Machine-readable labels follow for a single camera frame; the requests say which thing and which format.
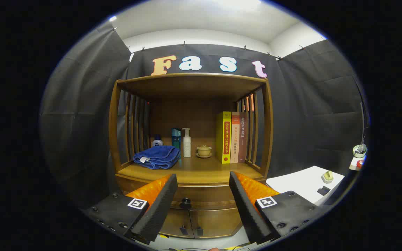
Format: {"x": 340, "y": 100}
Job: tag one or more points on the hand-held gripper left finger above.
{"x": 159, "y": 209}

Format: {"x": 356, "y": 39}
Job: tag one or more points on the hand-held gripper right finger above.
{"x": 246, "y": 209}

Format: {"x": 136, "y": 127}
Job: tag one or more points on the wooden drawer with black knob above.
{"x": 204, "y": 197}

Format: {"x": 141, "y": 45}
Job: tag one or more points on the wooden cabinet door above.
{"x": 215, "y": 221}
{"x": 176, "y": 223}

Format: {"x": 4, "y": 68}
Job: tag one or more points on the white side cabinet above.
{"x": 298, "y": 183}

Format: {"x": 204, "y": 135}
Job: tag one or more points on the wooden cabinet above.
{"x": 190, "y": 87}

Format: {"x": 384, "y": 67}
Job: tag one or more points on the blue folded towel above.
{"x": 159, "y": 157}

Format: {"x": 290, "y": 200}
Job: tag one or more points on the small white blue-capped bottle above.
{"x": 157, "y": 142}

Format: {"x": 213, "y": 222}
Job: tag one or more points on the white pump bottle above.
{"x": 187, "y": 146}

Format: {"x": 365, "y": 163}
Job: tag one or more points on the brown book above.
{"x": 243, "y": 139}

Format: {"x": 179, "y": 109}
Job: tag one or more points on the orange and white book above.
{"x": 235, "y": 139}

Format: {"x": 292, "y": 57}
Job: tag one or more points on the yellow lidded tea cup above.
{"x": 204, "y": 151}

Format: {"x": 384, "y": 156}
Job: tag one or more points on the yellow book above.
{"x": 224, "y": 139}

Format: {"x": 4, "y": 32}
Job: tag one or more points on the teal blue bottle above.
{"x": 176, "y": 137}

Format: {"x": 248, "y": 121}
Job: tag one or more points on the small black flat item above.
{"x": 323, "y": 190}

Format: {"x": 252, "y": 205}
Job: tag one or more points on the black backdrop cloth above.
{"x": 309, "y": 104}

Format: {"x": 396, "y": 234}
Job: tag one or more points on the pale green cup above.
{"x": 359, "y": 151}

